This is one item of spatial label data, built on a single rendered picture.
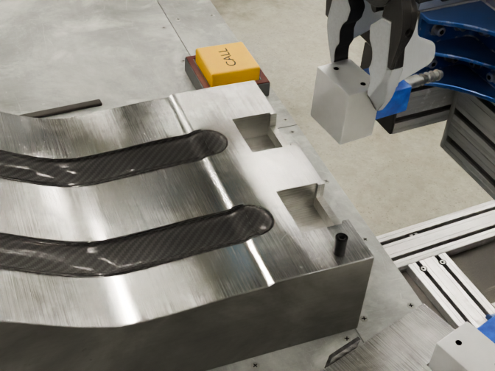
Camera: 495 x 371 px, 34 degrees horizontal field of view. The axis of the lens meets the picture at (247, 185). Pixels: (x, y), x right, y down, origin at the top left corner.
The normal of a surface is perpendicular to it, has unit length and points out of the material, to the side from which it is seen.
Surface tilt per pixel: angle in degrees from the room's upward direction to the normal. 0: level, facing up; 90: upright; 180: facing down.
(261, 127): 90
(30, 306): 28
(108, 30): 0
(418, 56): 80
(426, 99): 90
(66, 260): 23
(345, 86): 0
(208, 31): 0
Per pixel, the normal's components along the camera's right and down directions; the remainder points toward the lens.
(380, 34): -0.87, 0.29
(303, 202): 0.36, 0.63
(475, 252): 0.07, -0.75
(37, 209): 0.47, -0.76
